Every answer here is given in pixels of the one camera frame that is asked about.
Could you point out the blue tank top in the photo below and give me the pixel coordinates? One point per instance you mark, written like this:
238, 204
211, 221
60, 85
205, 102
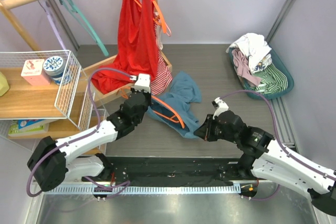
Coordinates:
183, 91

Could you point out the white crumpled garment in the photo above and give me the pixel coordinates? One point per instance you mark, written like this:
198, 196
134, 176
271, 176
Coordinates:
255, 49

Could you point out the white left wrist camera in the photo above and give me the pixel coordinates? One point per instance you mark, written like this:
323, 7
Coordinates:
141, 82

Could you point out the white cable duct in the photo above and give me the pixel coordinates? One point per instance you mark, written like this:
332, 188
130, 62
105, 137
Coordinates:
87, 189

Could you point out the wooden clothes rack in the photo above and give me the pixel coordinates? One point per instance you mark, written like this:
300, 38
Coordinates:
6, 5

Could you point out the blue white round tin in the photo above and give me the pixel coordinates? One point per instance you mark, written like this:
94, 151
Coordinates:
55, 68

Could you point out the teal plastic hanger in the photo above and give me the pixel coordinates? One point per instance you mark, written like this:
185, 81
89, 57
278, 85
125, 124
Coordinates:
77, 14

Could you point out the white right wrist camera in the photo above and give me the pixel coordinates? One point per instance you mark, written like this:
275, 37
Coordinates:
220, 106

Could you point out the stacked books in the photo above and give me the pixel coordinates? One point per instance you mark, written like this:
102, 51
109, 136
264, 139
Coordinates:
27, 128

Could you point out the pink box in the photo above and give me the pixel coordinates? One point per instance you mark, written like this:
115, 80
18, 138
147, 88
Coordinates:
33, 72

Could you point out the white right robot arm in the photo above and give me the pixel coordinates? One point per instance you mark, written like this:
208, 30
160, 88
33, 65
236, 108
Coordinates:
265, 158

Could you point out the orange hanger holding red garment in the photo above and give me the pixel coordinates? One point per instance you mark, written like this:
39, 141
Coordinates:
157, 14

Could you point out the teal laundry basket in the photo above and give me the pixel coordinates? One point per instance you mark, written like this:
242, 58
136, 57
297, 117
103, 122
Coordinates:
280, 66

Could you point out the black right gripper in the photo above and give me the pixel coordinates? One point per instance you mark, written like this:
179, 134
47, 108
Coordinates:
205, 131

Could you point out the red white striped garment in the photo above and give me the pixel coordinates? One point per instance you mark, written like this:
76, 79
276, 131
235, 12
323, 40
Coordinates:
163, 76

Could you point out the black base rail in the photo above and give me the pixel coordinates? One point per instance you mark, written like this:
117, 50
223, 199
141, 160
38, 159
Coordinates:
174, 172

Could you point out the lilac plastic hanger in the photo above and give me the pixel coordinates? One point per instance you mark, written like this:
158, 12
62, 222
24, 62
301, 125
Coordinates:
47, 9

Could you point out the red garment on hanger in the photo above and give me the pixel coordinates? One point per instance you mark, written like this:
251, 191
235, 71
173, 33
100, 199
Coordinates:
137, 48

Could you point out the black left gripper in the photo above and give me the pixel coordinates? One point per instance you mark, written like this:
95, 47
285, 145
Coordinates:
148, 95

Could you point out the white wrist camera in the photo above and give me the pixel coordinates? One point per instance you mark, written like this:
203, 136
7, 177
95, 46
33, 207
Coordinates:
220, 106
141, 82

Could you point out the yellow object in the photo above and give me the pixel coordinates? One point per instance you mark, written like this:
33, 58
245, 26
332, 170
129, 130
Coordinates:
4, 86

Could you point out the green white striped shirt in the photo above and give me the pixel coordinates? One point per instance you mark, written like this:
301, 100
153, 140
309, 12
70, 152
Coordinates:
272, 81

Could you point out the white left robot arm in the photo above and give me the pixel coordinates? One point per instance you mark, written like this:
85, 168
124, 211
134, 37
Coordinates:
48, 162

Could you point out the pink crumpled garment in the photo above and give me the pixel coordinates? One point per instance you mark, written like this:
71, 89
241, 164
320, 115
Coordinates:
242, 69

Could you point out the white wire basket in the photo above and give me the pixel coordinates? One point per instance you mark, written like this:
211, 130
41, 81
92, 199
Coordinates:
17, 59

